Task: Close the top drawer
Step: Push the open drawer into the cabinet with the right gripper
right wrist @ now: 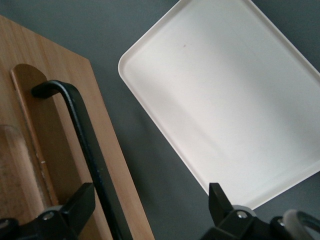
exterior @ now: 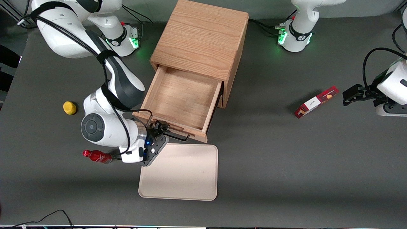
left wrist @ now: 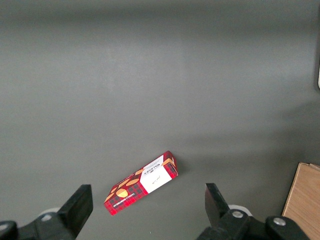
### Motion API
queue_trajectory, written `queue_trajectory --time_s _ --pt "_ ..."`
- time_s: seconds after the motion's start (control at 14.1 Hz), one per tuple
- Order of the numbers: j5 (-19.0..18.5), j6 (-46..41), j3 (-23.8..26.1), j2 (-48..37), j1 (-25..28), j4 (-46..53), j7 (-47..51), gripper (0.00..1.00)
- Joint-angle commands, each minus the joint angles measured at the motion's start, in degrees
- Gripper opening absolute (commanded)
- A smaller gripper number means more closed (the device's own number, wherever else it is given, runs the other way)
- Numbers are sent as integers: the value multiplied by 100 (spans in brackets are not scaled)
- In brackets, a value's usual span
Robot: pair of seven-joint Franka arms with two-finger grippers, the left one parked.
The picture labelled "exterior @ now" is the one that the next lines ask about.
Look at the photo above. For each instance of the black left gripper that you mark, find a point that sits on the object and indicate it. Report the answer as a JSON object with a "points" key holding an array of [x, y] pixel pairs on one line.
{"points": [[369, 93]]}

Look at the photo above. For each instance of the beige plastic tray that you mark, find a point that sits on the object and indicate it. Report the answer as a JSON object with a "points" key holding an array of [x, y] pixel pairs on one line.
{"points": [[184, 175]]}

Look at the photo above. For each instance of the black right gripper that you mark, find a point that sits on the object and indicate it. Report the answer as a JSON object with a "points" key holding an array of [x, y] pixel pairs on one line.
{"points": [[155, 132]]}

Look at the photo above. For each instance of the wooden oak cabinet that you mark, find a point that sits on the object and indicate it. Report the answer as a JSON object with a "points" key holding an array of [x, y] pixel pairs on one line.
{"points": [[200, 38]]}

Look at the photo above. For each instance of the yellow lemon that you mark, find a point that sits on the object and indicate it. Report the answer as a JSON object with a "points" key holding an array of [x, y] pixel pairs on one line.
{"points": [[69, 108]]}

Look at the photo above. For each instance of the red drink bottle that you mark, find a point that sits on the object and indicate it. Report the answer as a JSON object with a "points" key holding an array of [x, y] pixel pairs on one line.
{"points": [[97, 156]]}

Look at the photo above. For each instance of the red and white carton box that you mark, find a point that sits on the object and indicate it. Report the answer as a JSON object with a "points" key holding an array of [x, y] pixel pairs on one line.
{"points": [[314, 102]]}

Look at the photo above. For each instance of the black metal rail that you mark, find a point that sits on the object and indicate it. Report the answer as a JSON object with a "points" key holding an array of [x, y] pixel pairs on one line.
{"points": [[12, 12]]}

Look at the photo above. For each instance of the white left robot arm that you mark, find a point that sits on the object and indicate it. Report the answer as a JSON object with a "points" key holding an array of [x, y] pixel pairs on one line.
{"points": [[396, 86]]}

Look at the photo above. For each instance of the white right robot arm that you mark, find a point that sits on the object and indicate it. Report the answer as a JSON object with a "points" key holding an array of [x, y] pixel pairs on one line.
{"points": [[108, 127]]}

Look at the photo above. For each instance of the wooden oak drawer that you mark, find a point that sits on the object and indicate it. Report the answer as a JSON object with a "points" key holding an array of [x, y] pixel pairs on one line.
{"points": [[184, 98]]}

